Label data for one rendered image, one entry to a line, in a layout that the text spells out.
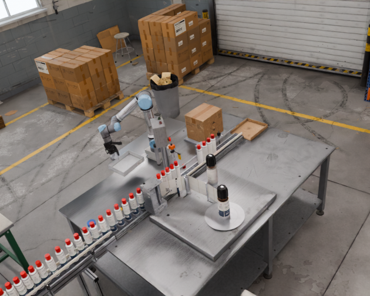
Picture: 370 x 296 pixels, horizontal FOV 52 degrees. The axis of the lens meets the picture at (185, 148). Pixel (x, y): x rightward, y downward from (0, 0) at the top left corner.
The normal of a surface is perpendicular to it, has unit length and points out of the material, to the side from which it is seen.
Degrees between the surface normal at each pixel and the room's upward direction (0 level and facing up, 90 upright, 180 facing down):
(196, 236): 0
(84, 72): 90
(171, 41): 89
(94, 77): 88
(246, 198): 0
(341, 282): 0
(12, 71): 90
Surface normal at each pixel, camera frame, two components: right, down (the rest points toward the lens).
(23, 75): 0.77, 0.28
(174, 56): -0.58, 0.50
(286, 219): -0.18, -0.84
